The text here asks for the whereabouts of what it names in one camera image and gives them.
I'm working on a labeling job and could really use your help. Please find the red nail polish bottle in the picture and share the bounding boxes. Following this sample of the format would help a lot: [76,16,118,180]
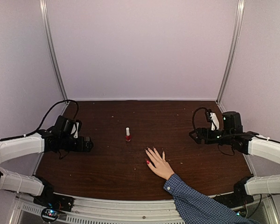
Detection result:
[126,135,132,142]

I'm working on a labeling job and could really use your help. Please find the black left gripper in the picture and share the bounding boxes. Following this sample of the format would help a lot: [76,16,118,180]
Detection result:
[60,135,93,152]

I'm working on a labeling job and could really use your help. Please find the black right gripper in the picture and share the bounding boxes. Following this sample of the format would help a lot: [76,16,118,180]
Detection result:
[189,127,233,145]

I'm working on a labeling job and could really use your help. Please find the blue checked shirt forearm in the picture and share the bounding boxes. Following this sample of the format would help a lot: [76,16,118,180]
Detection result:
[163,174,258,224]

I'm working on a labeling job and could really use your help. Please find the left aluminium corner post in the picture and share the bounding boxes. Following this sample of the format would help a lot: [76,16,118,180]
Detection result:
[39,0,68,100]

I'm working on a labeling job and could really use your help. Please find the right aluminium corner post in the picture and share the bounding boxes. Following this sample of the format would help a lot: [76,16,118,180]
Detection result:
[216,0,245,112]

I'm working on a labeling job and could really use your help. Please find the pale hand with long nails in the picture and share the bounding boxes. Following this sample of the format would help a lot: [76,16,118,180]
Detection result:
[145,147,174,181]

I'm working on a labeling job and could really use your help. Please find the round green circuit board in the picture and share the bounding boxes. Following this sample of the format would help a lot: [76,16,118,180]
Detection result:
[41,208,60,223]

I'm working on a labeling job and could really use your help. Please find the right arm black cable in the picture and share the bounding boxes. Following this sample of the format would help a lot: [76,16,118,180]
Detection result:
[191,106,259,156]

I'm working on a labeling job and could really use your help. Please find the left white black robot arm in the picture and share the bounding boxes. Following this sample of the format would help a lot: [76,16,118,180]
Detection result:
[0,115,93,207]

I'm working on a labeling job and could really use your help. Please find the aluminium corner post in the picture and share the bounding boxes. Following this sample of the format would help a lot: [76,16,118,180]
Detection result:
[39,0,68,100]
[216,0,245,112]

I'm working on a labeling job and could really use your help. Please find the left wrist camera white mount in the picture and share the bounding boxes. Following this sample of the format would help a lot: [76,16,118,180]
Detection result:
[71,119,82,139]

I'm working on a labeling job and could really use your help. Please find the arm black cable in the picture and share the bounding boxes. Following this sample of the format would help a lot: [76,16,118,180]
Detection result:
[0,99,79,143]
[191,106,259,156]

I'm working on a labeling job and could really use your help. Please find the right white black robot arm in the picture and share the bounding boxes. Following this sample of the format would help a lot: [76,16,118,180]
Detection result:
[189,108,280,206]

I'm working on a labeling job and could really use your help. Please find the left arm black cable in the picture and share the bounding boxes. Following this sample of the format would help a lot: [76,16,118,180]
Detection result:
[0,99,79,143]

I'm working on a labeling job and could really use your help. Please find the white nail polish cap brush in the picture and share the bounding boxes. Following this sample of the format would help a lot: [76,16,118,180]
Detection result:
[126,127,130,136]

